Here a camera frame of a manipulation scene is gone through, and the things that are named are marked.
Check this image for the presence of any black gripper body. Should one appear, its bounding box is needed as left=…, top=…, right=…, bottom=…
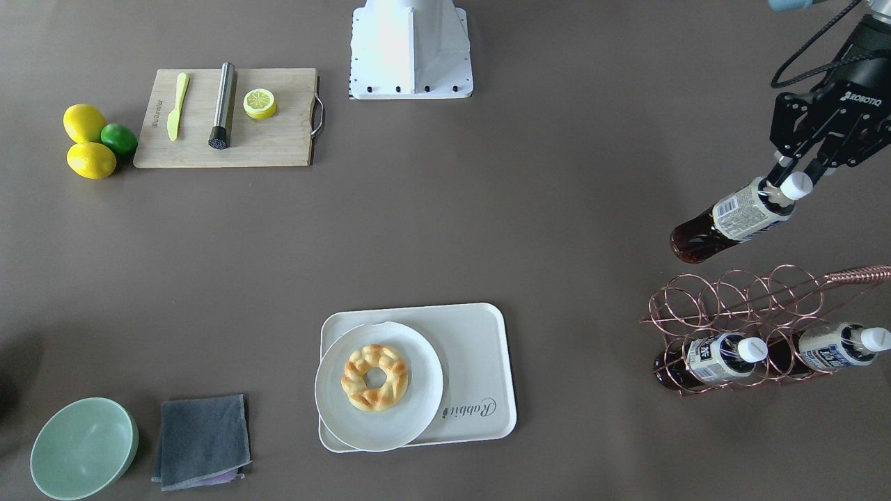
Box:
left=770, top=59, right=889, bottom=169

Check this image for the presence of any tea bottle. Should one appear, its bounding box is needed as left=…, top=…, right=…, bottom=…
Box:
left=670, top=172, right=814, bottom=264
left=654, top=333, right=769, bottom=392

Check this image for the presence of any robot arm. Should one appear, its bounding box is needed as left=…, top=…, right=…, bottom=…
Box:
left=767, top=1, right=890, bottom=185

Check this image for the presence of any tea bottle rack front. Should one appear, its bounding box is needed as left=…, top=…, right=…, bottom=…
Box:
left=767, top=321, right=890, bottom=379

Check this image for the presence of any tea bottle in rack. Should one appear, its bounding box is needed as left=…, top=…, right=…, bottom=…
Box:
left=654, top=333, right=769, bottom=392

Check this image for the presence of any white serving tray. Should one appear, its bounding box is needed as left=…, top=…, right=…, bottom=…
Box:
left=315, top=303, right=517, bottom=453

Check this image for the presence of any white plate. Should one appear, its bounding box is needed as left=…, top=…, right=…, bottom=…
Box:
left=315, top=321, right=443, bottom=452

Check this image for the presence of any wooden cutting board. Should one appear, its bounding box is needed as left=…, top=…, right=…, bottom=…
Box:
left=133, top=67, right=324, bottom=168

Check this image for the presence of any half lemon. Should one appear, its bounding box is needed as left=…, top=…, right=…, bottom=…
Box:
left=242, top=88, right=278, bottom=120

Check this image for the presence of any yellow plastic knife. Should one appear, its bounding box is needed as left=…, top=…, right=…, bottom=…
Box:
left=166, top=71, right=190, bottom=142

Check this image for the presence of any grey folded cloth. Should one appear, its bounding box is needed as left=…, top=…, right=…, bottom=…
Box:
left=152, top=394, right=252, bottom=491

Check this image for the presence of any green lime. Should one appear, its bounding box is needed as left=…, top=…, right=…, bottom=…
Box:
left=100, top=123, right=138, bottom=157

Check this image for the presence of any yellow lemon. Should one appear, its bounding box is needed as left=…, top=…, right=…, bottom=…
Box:
left=66, top=142, right=118, bottom=180
left=63, top=104, right=107, bottom=143

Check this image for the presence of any mint green bowl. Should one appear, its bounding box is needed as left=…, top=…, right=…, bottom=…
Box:
left=31, top=397, right=139, bottom=500

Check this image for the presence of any copper wire bottle rack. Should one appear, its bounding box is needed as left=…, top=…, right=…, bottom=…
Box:
left=645, top=265, right=889, bottom=395

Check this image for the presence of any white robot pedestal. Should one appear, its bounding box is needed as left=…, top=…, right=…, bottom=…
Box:
left=348, top=1, right=474, bottom=100

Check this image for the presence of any braided ring bread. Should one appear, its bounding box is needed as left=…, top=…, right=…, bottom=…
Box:
left=340, top=344, right=410, bottom=412

